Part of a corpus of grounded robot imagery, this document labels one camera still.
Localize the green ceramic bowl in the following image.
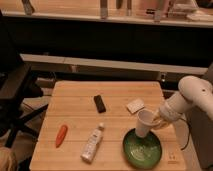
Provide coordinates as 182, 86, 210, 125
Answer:
122, 129, 162, 170

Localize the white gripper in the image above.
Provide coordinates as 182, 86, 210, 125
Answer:
152, 100, 183, 130

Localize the white plastic bottle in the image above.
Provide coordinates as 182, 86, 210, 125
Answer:
81, 122, 105, 163

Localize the black rectangular block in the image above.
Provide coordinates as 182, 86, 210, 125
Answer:
94, 95, 106, 113

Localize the orange carrot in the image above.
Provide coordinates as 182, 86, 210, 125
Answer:
55, 125, 68, 148

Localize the black office chair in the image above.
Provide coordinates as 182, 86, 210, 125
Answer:
0, 11, 48, 148

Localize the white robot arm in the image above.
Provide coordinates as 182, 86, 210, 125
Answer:
152, 76, 213, 129

